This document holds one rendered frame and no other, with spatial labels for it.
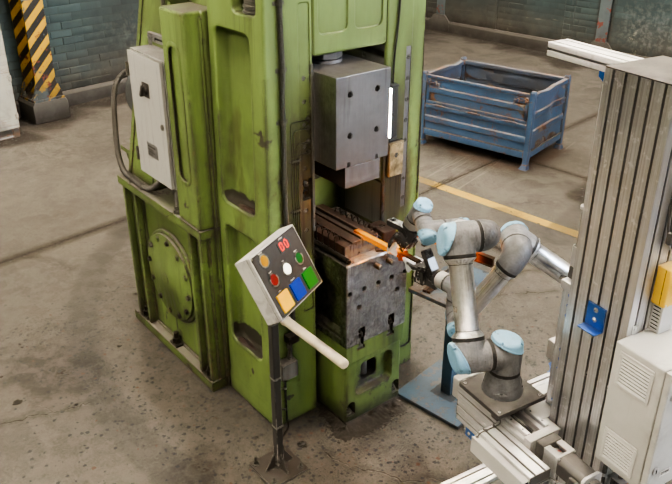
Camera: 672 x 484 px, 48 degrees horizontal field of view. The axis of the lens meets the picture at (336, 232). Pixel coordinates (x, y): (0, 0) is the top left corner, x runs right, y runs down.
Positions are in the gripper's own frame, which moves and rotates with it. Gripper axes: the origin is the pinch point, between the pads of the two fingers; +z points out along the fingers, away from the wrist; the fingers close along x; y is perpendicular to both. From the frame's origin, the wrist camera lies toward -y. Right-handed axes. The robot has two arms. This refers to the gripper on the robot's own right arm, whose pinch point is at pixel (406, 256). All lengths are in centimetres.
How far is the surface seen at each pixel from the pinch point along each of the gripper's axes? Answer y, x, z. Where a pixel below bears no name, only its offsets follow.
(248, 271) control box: -14, -73, 11
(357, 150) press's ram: -42, -5, 27
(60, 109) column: 87, 57, 591
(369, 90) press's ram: -68, 1, 27
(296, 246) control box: -12, -45, 19
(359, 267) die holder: 11.6, -8.5, 21.4
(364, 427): 100, -10, 15
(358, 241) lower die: 2.1, -4.1, 27.3
